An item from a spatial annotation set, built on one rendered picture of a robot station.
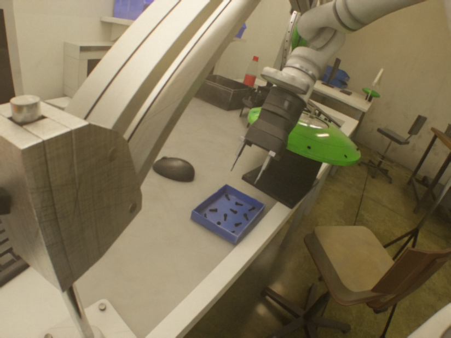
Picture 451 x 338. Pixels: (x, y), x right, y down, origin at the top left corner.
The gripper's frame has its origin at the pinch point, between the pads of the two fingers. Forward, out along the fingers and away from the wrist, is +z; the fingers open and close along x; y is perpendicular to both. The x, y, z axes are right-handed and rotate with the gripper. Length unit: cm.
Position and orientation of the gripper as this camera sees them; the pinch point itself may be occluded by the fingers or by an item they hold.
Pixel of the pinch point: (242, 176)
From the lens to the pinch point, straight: 48.1
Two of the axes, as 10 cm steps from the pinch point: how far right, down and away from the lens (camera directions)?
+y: 3.4, 0.9, 9.4
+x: -8.2, -4.6, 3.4
